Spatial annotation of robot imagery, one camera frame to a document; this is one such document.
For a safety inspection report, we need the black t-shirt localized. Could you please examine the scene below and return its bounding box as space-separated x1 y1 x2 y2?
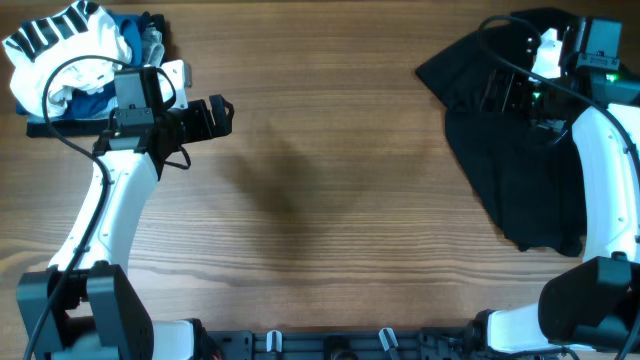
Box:
416 8 586 257

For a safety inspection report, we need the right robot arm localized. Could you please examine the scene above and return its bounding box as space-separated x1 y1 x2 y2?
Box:
479 17 639 359

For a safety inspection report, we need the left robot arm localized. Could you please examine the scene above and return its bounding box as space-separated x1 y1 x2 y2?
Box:
17 68 234 359

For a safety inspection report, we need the grey folded garment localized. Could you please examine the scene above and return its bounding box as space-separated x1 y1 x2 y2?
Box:
141 27 165 67

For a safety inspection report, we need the blue folded garment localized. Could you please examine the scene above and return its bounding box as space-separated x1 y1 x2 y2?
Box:
15 11 149 121

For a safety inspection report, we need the black folded garment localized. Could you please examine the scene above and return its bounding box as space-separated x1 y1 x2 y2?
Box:
51 10 168 137

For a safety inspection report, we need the white black striped garment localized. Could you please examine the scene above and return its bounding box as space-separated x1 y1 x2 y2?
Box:
1 0 134 120

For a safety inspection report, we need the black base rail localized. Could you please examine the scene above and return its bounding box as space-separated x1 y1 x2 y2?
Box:
208 328 494 360

